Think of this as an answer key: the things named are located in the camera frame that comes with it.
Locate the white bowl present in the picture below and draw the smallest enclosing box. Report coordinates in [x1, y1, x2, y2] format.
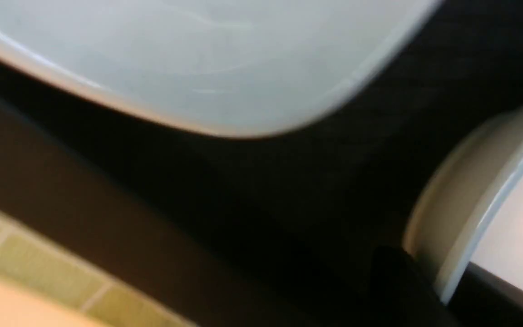
[401, 106, 523, 304]
[0, 0, 442, 138]

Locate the black serving tray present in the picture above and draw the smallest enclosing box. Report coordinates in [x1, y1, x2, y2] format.
[0, 0, 523, 327]

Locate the green checked table mat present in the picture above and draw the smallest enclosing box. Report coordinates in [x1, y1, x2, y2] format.
[0, 211, 195, 327]

